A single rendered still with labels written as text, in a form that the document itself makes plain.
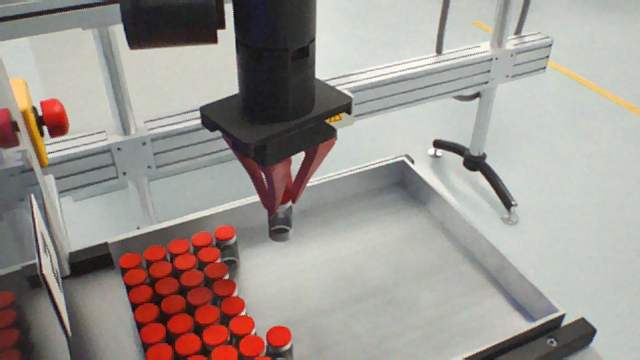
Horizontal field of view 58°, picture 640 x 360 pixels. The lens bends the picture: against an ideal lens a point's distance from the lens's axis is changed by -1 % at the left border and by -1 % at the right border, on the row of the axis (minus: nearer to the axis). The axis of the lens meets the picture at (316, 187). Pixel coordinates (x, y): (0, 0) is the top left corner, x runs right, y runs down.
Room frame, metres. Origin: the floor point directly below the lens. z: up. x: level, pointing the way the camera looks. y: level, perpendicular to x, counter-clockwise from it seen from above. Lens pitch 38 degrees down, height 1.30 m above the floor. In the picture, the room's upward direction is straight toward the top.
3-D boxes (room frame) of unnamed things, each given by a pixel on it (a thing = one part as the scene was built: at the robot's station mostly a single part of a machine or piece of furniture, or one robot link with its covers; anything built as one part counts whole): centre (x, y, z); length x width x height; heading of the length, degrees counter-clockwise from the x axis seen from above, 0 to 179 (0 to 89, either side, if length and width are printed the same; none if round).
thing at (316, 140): (0.38, 0.03, 1.03); 0.07 x 0.07 x 0.09; 40
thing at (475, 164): (1.71, -0.57, 0.07); 0.50 x 0.08 x 0.14; 26
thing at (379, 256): (0.37, -0.01, 0.90); 0.34 x 0.26 x 0.04; 115
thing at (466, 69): (1.44, -0.03, 0.49); 1.60 x 0.08 x 0.12; 116
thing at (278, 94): (0.39, 0.03, 1.10); 0.10 x 0.07 x 0.07; 130
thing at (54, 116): (0.51, 0.28, 0.99); 0.04 x 0.04 x 0.04; 26
